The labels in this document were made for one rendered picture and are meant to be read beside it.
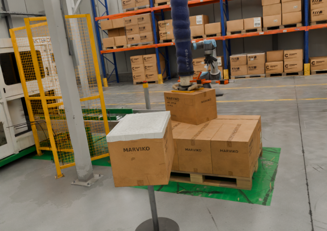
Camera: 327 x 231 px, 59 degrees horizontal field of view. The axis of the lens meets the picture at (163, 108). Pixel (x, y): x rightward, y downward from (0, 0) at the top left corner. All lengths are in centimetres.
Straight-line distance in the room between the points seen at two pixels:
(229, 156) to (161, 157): 125
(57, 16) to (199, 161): 228
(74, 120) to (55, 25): 112
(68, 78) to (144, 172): 182
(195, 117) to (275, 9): 764
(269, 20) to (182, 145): 808
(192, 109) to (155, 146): 171
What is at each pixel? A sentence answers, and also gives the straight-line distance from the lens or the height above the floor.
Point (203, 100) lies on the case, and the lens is 372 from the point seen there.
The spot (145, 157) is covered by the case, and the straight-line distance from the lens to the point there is 206.
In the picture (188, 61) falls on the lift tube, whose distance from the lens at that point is 380.
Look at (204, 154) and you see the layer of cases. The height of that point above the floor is 37.
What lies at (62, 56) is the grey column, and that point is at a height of 159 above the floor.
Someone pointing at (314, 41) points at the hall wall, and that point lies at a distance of 1213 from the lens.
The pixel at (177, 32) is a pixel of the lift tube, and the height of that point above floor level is 172.
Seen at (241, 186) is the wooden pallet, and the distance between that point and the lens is 327.
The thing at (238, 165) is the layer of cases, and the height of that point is 27.
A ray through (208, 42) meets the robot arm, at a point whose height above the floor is 156.
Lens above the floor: 161
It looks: 13 degrees down
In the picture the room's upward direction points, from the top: 7 degrees counter-clockwise
